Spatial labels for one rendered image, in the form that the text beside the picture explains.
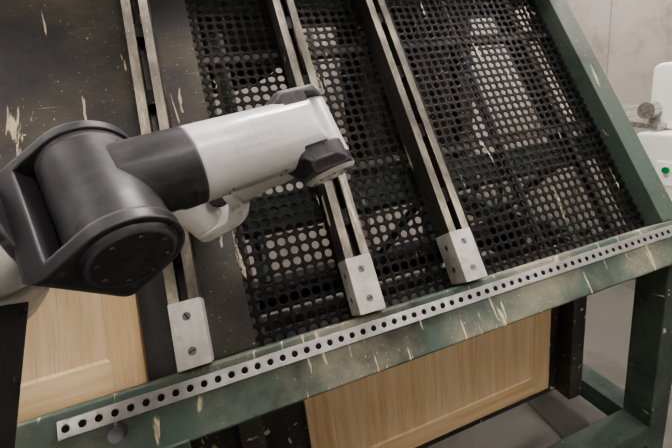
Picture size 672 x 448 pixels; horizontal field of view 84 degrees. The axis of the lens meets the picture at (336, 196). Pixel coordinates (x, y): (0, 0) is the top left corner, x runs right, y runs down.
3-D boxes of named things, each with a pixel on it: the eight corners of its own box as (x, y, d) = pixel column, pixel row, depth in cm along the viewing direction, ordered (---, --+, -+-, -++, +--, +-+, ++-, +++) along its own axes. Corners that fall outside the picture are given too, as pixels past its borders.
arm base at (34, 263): (205, 259, 40) (164, 203, 31) (84, 334, 36) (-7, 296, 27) (152, 170, 47) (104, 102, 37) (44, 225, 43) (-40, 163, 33)
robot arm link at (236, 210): (198, 249, 66) (259, 217, 62) (159, 217, 61) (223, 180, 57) (206, 225, 71) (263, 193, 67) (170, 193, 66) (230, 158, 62)
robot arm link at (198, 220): (190, 219, 74) (192, 250, 64) (148, 181, 68) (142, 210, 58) (236, 183, 74) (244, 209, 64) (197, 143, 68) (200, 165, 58)
